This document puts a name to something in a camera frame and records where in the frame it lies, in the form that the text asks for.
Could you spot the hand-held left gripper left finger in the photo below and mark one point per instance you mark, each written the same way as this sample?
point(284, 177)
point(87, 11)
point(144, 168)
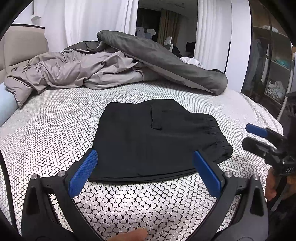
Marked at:
point(84, 171)

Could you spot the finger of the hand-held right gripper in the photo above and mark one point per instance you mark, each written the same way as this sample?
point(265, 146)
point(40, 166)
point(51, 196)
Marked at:
point(256, 146)
point(256, 130)

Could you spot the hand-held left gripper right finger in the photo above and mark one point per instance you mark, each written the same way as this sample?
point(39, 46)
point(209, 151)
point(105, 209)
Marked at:
point(205, 171)

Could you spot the black pants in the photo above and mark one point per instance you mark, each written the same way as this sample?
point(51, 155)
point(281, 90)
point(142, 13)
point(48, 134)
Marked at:
point(157, 143)

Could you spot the person's right hand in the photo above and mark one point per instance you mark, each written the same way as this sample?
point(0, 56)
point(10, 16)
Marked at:
point(271, 185)

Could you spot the person's left hand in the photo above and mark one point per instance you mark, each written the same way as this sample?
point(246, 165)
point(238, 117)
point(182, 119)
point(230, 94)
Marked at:
point(131, 235)

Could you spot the bed with honeycomb sheet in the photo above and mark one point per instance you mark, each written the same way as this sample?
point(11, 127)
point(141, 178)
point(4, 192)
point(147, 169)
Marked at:
point(57, 129)

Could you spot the glass door wardrobe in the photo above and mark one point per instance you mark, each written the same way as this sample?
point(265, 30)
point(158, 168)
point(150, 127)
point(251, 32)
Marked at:
point(270, 69)

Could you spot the white cloth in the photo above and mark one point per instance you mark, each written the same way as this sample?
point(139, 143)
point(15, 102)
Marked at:
point(190, 62)

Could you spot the light blue pillow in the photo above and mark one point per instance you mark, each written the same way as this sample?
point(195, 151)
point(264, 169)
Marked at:
point(7, 104)

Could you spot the grey duvet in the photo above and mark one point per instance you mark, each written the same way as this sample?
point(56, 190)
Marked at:
point(97, 67)

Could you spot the white curtain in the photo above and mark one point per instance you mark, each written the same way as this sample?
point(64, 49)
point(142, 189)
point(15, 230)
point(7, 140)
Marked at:
point(212, 34)
point(99, 18)

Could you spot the white chair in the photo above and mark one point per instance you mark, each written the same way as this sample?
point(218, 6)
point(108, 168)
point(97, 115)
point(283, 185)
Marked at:
point(168, 42)

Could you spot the olive curtain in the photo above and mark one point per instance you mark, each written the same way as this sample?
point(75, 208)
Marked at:
point(168, 25)

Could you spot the beige headboard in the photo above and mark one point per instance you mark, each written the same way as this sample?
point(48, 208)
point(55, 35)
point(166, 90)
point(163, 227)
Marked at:
point(23, 48)

